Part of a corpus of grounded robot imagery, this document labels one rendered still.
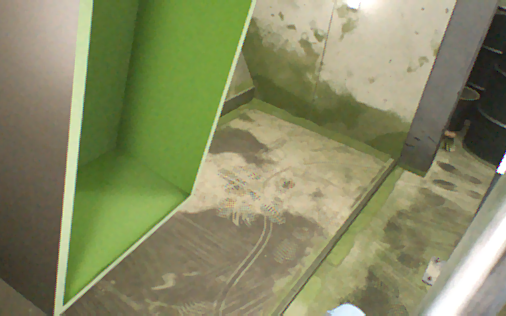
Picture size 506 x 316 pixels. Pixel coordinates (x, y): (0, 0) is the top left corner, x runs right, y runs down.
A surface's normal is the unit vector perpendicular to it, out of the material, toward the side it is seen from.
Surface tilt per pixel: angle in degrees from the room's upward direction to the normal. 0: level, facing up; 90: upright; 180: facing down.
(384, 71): 90
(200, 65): 91
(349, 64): 90
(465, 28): 90
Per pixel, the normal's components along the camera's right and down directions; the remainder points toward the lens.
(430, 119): -0.54, 0.38
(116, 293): 0.13, -0.84
